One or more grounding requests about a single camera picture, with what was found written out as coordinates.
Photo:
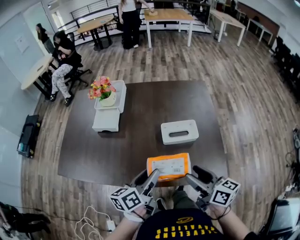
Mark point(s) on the white paper notice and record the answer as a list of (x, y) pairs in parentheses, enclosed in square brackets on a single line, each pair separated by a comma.
[(22, 44)]

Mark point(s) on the person's right forearm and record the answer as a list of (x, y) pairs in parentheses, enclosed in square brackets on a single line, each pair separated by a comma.
[(232, 222)]

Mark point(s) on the white tissue box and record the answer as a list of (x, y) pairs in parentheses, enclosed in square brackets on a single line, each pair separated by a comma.
[(180, 126)]

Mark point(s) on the person's black t-shirt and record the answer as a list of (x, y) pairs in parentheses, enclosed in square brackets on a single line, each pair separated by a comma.
[(178, 220)]

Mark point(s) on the artificial flowers in cream pot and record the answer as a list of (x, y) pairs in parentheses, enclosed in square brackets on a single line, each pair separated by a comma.
[(102, 87)]

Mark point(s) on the white wristband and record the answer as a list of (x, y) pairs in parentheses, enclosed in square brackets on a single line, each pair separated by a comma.
[(132, 217)]

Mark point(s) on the person's left forearm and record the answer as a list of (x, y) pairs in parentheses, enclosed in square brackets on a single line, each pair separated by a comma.
[(124, 228)]

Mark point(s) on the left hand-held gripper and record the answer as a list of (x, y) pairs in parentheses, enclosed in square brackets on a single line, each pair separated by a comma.
[(127, 199)]

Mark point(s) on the round light wood table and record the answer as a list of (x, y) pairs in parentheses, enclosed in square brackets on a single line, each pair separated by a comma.
[(35, 72)]

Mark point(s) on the computer monitor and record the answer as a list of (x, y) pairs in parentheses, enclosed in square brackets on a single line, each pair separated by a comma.
[(284, 218)]

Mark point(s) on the row of black chairs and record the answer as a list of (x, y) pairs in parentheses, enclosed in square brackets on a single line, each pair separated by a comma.
[(286, 58)]

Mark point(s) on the white plastic storage bin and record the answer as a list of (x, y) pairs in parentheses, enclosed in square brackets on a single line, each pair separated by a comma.
[(119, 93)]

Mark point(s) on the black equipment pile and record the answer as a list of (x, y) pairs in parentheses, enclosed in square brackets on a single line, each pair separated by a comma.
[(23, 222)]

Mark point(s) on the person's olive trousers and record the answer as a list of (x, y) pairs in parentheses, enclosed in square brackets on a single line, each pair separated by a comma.
[(182, 200)]

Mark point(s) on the black office chair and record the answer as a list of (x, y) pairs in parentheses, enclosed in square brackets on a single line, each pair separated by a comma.
[(71, 37)]

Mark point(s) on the orange and white tissue pack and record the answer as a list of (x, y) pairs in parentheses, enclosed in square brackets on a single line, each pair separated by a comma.
[(168, 164)]

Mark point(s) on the round brown wood table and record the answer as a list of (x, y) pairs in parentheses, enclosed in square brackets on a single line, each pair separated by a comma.
[(96, 23)]

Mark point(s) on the black wheeled cart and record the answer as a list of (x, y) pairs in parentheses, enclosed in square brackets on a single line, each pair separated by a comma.
[(28, 136)]

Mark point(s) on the white drawer box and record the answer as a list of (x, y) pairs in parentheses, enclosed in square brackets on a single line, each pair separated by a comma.
[(106, 120)]

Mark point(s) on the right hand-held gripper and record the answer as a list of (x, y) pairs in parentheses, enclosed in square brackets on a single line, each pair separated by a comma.
[(225, 192)]

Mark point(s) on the wooden table with white legs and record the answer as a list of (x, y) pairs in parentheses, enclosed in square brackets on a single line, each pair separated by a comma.
[(171, 15), (228, 20), (257, 24)]

